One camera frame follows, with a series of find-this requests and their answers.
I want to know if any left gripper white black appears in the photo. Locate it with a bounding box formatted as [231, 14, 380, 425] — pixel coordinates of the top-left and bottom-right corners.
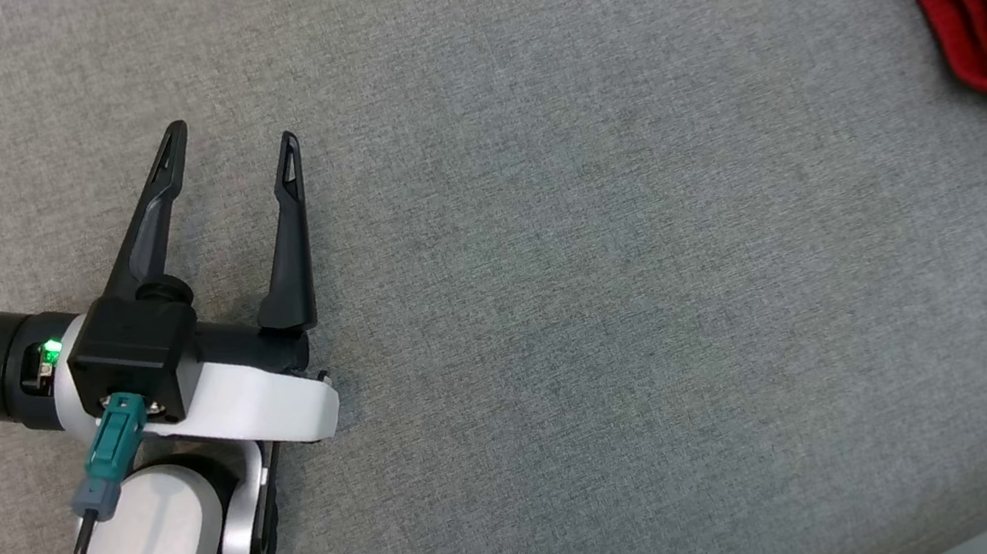
[0, 100, 352, 497]

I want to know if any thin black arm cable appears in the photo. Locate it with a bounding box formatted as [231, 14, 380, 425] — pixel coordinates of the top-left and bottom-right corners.
[200, 442, 300, 554]

